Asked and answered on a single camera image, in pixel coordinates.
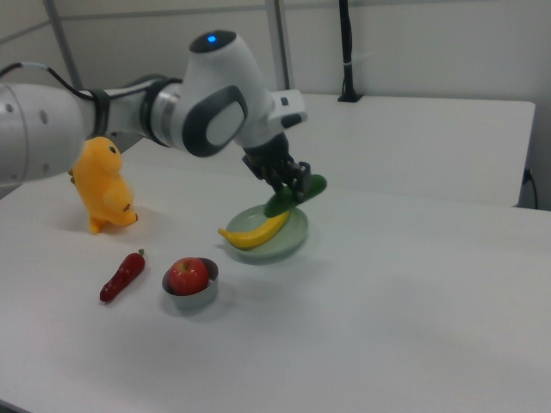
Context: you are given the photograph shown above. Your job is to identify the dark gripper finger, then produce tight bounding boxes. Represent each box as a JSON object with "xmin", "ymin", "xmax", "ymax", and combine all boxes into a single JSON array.
[
  {"xmin": 268, "ymin": 167, "xmax": 295, "ymax": 200},
  {"xmin": 290, "ymin": 161, "xmax": 313, "ymax": 202}
]

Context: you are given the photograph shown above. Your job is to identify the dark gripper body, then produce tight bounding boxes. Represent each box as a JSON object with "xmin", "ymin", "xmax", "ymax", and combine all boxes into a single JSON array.
[{"xmin": 238, "ymin": 132, "xmax": 295, "ymax": 182}]

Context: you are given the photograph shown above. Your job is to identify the green cucumber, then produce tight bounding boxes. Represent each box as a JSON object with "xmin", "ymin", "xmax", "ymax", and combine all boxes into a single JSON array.
[{"xmin": 263, "ymin": 173, "xmax": 328, "ymax": 219}]

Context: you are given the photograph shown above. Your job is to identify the small grey metal bowl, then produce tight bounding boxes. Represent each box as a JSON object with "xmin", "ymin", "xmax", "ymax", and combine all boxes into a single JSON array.
[{"xmin": 161, "ymin": 257, "xmax": 220, "ymax": 310}]

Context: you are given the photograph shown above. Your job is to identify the pale green plate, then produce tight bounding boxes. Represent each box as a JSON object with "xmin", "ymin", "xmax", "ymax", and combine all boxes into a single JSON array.
[{"xmin": 225, "ymin": 204, "xmax": 311, "ymax": 265}]

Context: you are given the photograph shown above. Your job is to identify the yellow banana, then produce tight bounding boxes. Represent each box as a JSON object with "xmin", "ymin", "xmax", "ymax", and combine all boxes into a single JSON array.
[{"xmin": 217, "ymin": 209, "xmax": 289, "ymax": 252}]

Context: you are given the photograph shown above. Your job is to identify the black pole with clamp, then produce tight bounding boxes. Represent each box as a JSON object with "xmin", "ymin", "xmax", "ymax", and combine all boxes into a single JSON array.
[{"xmin": 337, "ymin": 0, "xmax": 363, "ymax": 103}]

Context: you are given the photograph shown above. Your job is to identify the red apple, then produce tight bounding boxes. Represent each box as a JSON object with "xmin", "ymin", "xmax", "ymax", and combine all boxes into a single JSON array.
[{"xmin": 167, "ymin": 256, "xmax": 210, "ymax": 297}]

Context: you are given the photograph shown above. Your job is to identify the orange plush toy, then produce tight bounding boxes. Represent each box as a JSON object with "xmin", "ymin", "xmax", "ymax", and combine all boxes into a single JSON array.
[{"xmin": 67, "ymin": 136, "xmax": 140, "ymax": 236}]

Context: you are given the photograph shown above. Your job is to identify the red chili pepper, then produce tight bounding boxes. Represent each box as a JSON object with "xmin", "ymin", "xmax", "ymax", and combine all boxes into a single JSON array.
[{"xmin": 99, "ymin": 248, "xmax": 146, "ymax": 304}]

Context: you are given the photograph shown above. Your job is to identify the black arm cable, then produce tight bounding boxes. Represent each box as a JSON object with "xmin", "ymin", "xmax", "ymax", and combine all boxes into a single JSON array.
[{"xmin": 0, "ymin": 62, "xmax": 108, "ymax": 102}]

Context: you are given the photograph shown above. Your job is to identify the black wall cable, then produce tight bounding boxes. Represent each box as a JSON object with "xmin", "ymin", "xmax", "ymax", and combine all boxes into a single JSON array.
[{"xmin": 523, "ymin": 167, "xmax": 540, "ymax": 209}]

